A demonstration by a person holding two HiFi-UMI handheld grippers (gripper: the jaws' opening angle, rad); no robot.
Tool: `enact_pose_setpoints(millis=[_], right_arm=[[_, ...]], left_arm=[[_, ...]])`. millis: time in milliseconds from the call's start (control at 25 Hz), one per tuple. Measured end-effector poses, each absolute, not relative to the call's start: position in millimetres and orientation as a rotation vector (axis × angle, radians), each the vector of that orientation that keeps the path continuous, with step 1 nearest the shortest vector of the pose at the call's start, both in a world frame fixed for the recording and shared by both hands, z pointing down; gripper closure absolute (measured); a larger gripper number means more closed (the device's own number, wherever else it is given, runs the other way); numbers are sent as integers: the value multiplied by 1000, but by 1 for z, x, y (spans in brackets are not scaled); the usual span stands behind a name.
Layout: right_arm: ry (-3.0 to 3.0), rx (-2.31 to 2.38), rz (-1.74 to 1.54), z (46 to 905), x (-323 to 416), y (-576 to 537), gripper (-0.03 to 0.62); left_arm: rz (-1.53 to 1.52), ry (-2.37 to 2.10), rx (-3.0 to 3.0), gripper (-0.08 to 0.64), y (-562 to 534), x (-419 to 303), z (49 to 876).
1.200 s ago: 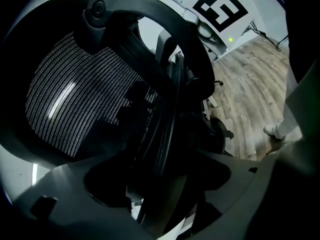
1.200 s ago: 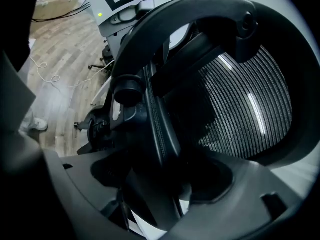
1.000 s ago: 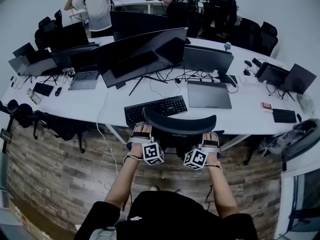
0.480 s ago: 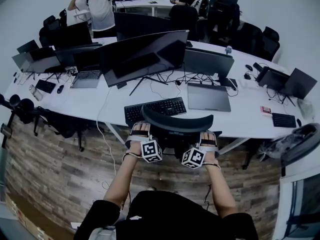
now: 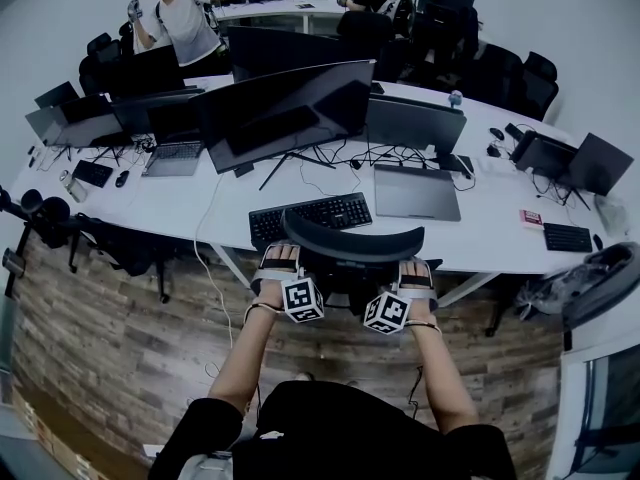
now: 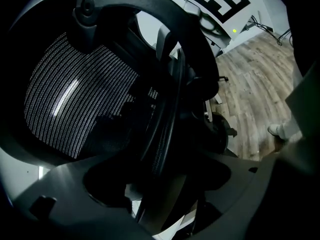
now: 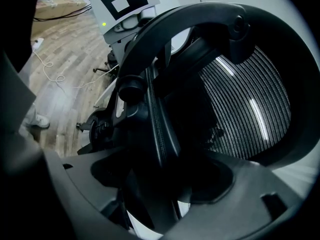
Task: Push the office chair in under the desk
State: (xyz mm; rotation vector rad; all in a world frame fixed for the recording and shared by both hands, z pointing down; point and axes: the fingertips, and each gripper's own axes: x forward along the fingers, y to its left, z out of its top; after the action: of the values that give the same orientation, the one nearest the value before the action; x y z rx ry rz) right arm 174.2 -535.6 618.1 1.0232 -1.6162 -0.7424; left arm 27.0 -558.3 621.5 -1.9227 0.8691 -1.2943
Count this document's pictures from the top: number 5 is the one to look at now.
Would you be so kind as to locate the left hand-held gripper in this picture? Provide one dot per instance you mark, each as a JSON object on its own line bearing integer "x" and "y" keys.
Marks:
{"x": 302, "y": 300}

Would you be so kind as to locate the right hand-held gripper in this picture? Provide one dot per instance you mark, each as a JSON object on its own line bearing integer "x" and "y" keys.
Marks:
{"x": 386, "y": 313}

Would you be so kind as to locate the black mesh office chair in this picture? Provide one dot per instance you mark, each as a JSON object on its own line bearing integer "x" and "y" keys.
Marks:
{"x": 350, "y": 243}

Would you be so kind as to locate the person's right forearm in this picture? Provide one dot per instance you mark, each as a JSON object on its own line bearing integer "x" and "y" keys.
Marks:
{"x": 445, "y": 378}

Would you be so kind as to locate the person's left forearm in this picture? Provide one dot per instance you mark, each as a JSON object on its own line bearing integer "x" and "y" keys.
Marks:
{"x": 240, "y": 358}

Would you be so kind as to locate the person's left hand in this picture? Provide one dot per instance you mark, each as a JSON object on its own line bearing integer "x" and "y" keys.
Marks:
{"x": 282, "y": 253}

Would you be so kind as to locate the person's right hand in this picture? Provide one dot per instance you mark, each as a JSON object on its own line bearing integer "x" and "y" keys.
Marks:
{"x": 415, "y": 269}

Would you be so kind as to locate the person's left shoe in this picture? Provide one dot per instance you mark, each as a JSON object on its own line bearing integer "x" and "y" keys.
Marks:
{"x": 305, "y": 377}

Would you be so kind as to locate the black full-size keyboard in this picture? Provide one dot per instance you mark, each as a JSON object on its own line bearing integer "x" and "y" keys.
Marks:
{"x": 330, "y": 213}

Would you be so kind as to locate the closed grey laptop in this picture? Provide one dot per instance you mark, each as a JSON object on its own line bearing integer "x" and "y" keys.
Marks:
{"x": 415, "y": 193}

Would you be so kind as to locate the person's black shirt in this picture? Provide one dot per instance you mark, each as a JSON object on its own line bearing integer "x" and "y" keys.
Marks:
{"x": 350, "y": 433}

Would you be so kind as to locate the small black box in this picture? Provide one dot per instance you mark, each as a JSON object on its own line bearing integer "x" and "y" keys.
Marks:
{"x": 243, "y": 170}

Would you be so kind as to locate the clear plastic bag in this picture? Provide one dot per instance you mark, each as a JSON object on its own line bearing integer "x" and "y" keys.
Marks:
{"x": 550, "y": 290}

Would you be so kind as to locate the black flat device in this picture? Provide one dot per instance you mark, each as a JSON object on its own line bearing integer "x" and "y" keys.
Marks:
{"x": 457, "y": 163}

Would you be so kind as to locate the red flat box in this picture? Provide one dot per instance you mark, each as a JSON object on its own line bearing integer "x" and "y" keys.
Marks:
{"x": 531, "y": 216}

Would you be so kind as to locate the large curved black monitor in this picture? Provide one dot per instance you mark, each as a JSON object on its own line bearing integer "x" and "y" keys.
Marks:
{"x": 280, "y": 113}

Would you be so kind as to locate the open grey laptop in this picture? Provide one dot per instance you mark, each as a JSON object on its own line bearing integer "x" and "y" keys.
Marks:
{"x": 172, "y": 160}

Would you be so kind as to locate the dark grey monitor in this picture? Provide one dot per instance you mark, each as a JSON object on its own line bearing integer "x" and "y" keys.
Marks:
{"x": 415, "y": 123}

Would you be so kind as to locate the black mouse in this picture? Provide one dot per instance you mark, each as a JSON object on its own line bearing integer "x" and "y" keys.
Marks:
{"x": 493, "y": 151}
{"x": 496, "y": 132}
{"x": 122, "y": 179}

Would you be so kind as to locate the small black keyboard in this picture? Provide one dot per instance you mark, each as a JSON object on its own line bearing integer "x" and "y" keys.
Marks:
{"x": 92, "y": 174}
{"x": 567, "y": 237}

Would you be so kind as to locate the black-framed glass door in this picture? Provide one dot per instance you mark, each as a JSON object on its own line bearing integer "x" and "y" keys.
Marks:
{"x": 615, "y": 408}

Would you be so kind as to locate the stack of cardboard boxes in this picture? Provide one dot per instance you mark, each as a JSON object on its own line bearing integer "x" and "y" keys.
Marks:
{"x": 55, "y": 448}

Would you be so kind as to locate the metal door fitting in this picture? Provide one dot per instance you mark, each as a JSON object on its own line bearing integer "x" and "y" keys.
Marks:
{"x": 12, "y": 263}

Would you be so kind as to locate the grey-screen monitor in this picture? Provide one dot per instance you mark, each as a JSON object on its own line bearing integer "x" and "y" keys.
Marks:
{"x": 45, "y": 125}

